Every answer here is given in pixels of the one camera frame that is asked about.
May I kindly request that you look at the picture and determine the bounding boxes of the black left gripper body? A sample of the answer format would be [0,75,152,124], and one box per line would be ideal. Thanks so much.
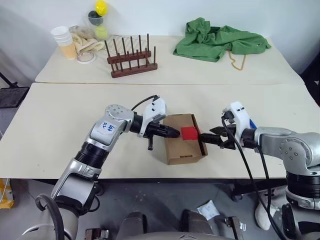
[143,121,166,151]

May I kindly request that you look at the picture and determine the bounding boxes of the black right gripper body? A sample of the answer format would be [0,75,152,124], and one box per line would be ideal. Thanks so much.
[219,124,238,151]

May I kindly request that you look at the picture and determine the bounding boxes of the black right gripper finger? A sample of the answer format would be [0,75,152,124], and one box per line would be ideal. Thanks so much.
[199,133,226,146]
[209,126,227,136]

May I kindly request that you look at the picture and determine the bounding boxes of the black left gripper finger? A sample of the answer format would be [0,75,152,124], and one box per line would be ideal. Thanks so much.
[159,131,182,139]
[159,125,182,134]

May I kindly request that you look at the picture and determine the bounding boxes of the brown cardboard box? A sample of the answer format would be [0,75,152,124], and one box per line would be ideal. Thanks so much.
[163,113,210,166]

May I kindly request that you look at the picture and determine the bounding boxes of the red cube block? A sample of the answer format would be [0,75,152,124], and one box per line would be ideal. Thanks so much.
[180,126,200,142]

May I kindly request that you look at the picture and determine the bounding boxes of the dark wooden peg rack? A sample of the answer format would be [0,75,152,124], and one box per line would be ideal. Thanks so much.
[103,32,159,79]

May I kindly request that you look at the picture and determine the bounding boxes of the white desiccant packet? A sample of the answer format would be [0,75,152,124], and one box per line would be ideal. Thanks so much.
[196,199,221,222]

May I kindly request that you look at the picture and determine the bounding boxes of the white shoe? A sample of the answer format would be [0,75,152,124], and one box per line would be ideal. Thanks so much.
[254,190,283,231]

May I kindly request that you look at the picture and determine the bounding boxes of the dark rounded shape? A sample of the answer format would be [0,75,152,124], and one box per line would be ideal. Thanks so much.
[119,210,149,235]
[180,208,209,234]

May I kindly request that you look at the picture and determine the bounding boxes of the green cloth garment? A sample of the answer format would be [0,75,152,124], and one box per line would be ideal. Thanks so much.
[172,16,273,64]

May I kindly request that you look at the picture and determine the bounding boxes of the white tape roll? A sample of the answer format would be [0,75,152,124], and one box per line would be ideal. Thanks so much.
[75,51,97,65]

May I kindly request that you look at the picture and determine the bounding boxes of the dark equipment case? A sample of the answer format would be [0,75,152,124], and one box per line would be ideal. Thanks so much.
[299,46,320,101]

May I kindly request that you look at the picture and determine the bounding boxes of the green tennis ball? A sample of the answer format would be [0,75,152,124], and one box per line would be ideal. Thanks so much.
[94,25,109,41]

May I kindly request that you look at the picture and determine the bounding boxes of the beige fabric gloves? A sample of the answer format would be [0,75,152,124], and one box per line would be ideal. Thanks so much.
[69,25,105,53]

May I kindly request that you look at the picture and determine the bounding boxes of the tan paper cup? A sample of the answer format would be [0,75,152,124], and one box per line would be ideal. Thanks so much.
[59,41,77,61]

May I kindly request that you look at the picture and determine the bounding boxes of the dark grey bowl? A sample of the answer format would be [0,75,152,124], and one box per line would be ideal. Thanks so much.
[87,10,104,26]

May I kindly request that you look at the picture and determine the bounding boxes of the white paper cup stack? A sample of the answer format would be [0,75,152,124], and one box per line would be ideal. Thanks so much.
[50,25,72,46]

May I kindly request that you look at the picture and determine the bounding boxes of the yellow ball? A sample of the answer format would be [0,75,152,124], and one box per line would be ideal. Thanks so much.
[95,0,109,17]

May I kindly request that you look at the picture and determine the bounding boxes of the black mesh panel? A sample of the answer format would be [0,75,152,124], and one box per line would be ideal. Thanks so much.
[0,86,30,109]

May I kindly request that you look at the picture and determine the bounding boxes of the black tripod leg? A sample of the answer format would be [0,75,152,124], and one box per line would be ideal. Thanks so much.
[0,71,20,89]

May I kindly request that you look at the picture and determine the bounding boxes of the yellow floor object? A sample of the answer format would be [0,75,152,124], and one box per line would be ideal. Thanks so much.
[0,178,15,210]

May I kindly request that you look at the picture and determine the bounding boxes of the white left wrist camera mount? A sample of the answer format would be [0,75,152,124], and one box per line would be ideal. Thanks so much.
[136,97,168,139]

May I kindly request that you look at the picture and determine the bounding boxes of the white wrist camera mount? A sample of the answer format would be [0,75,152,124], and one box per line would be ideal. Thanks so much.
[136,97,168,139]
[221,101,251,146]

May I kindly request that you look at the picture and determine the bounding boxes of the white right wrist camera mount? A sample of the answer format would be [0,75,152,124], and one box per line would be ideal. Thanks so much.
[221,101,251,146]

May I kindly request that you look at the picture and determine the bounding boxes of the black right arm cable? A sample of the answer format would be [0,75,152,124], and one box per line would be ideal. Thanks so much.
[220,116,289,240]

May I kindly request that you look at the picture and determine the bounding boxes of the black table frame leg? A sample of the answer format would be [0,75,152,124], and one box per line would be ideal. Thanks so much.
[231,178,286,201]

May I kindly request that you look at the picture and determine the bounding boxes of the gold chain necklace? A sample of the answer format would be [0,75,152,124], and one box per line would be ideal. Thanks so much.
[228,49,247,73]

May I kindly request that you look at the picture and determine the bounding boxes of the metal floor bracket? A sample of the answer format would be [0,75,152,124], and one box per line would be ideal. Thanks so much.
[224,216,249,240]
[84,226,111,240]

